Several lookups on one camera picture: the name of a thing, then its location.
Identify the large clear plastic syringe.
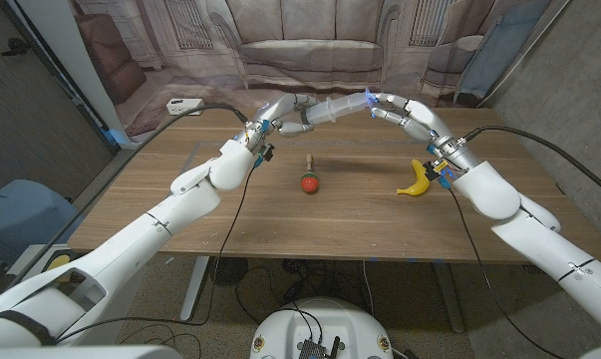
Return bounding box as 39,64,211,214
299,92,374,126

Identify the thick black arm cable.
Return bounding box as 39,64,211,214
8,102,251,289
461,125,601,203

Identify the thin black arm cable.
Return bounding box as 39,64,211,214
55,166,257,346
447,186,566,359

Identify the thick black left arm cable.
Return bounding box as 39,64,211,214
8,102,251,289

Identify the yellow toy banana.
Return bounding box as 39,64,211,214
396,159,431,197

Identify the black round floor fan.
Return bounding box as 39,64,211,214
209,256,250,289

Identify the white power strip box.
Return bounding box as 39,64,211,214
165,98,205,117

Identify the printed sofa room backdrop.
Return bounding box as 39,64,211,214
70,0,573,139

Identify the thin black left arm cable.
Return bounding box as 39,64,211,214
55,166,257,346

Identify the grey table leg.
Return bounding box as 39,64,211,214
432,262,466,334
178,256,211,323

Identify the black yellow foot pedal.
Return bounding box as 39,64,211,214
45,251,75,273

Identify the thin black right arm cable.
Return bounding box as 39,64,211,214
447,186,566,359

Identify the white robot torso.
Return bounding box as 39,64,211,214
249,297,395,359

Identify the blue covered chair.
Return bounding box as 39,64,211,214
0,179,86,273

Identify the red green wooden maraca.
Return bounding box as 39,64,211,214
300,154,321,194

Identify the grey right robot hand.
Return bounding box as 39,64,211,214
365,89,454,149

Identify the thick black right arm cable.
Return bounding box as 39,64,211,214
461,125,601,203

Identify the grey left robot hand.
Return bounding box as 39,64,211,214
249,93,320,141

